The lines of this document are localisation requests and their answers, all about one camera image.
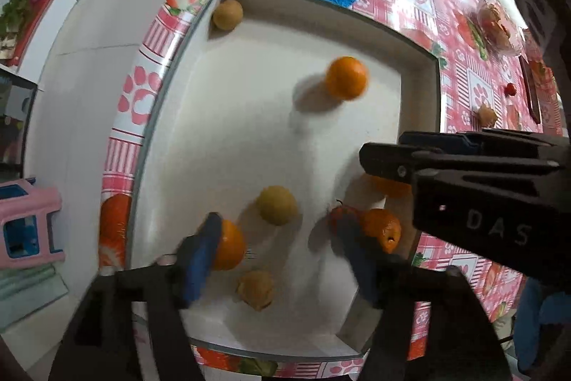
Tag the clear bag of fruit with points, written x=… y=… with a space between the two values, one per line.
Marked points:
x=494 y=26

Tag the yellow round fruit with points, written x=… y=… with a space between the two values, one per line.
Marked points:
x=276 y=204
x=227 y=14

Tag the white square tray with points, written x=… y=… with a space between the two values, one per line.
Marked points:
x=250 y=117

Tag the small red fruit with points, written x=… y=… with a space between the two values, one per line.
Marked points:
x=510 y=88

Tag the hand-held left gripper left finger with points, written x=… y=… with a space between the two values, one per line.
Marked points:
x=200 y=265

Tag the green leafy plant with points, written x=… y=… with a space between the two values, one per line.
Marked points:
x=18 y=6

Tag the wrinkled brown round fruit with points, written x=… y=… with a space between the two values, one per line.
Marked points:
x=487 y=116
x=255 y=289

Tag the large orange mandarin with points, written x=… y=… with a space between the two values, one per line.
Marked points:
x=347 y=77

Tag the dark glass cabinet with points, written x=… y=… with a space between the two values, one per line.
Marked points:
x=11 y=117

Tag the small orange mandarin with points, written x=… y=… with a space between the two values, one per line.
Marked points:
x=379 y=227

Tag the red fruit with stem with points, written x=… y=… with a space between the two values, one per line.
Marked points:
x=340 y=216

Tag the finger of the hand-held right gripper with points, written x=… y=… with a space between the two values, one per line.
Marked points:
x=446 y=140
x=388 y=162

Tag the pale green plastic box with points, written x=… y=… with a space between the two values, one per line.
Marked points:
x=29 y=291

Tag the red paper packet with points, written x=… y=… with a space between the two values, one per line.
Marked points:
x=552 y=104

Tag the black phone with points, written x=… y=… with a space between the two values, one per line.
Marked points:
x=531 y=93

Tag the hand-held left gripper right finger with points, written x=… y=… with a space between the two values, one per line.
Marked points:
x=359 y=260

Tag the pink plastic stool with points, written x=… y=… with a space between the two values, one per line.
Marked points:
x=31 y=211

